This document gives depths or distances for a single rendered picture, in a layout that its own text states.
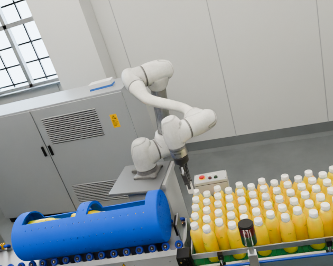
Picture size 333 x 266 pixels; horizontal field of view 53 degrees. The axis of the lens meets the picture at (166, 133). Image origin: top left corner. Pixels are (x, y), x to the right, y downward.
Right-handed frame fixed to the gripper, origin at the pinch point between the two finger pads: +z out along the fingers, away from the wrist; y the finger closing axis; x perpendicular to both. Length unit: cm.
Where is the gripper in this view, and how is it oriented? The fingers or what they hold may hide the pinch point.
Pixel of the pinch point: (190, 187)
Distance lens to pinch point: 180.9
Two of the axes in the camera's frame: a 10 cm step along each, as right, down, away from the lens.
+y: -1.1, 4.3, -8.9
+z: 2.8, 8.8, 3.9
